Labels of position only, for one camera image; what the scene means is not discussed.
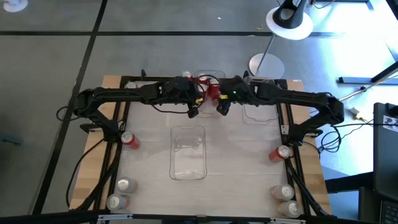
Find long black floor cable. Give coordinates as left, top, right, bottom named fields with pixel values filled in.
left=65, top=138, right=105, bottom=208

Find coiled black floor cables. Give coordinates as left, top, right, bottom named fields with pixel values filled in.
left=319, top=123, right=343, bottom=154

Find pale grapefruit-print soda can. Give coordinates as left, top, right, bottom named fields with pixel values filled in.
left=116, top=176, right=139, bottom=194
left=269, top=184, right=295, bottom=202

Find grey power adapter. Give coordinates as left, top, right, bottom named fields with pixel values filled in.
left=348, top=107, right=367, bottom=121

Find black stand leg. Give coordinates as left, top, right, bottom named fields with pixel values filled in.
left=338, top=60, right=398, bottom=85

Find white floor cable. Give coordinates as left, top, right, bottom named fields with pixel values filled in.
left=337, top=74, right=398, bottom=103

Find black desk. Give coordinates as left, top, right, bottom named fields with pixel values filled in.
left=325, top=101, right=398, bottom=224

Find black curved plastic object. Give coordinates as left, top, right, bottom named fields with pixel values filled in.
left=272, top=0, right=308, bottom=29

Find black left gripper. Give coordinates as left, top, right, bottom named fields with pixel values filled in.
left=170, top=76, right=206, bottom=119

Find black keyboard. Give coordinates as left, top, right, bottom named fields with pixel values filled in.
left=381, top=200, right=398, bottom=224

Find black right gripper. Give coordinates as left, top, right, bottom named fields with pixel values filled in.
left=214, top=75, right=247, bottom=116

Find black rig crossbar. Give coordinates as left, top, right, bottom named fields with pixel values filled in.
left=0, top=210, right=398, bottom=224

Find white printed sticker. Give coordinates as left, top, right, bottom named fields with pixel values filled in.
left=382, top=114, right=398, bottom=133

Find clear plastic storage bin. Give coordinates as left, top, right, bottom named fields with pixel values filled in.
left=193, top=69, right=227, bottom=115
left=169, top=124, right=208, bottom=181
left=241, top=76, right=280, bottom=126

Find silver metal bracket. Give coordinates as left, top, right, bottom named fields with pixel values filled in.
left=269, top=218, right=307, bottom=223
left=98, top=213, right=133, bottom=220

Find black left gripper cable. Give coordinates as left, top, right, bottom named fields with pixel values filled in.
left=136, top=93, right=191, bottom=115

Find white round floor object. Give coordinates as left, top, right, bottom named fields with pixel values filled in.
left=2, top=0, right=29, bottom=13

